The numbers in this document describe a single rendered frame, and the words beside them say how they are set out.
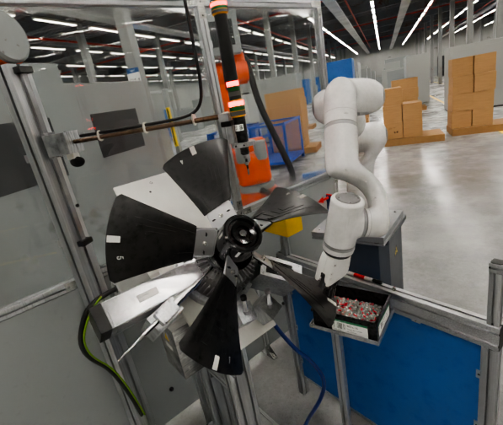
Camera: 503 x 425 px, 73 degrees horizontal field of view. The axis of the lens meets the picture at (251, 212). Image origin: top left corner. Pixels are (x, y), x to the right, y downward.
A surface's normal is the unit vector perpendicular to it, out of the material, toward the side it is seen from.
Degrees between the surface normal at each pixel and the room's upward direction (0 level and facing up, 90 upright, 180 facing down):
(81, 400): 90
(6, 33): 90
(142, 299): 50
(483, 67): 90
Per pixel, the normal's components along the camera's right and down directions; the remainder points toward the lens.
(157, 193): 0.37, -0.49
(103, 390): 0.63, 0.14
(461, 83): -0.34, 0.36
